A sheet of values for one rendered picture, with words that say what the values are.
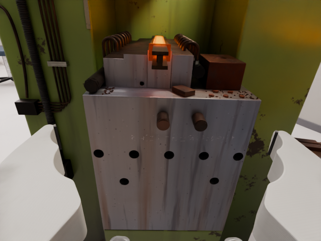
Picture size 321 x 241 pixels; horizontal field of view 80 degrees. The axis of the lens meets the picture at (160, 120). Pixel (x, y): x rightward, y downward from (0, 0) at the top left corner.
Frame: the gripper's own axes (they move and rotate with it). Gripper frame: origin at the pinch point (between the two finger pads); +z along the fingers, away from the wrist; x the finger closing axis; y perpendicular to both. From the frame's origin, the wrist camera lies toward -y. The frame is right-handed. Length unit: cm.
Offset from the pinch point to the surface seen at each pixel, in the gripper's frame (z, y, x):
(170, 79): 33.0, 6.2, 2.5
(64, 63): 45, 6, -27
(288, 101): 47, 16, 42
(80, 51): 47, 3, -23
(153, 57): 30.5, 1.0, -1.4
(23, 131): 161, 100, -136
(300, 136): 166, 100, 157
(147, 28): 81, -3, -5
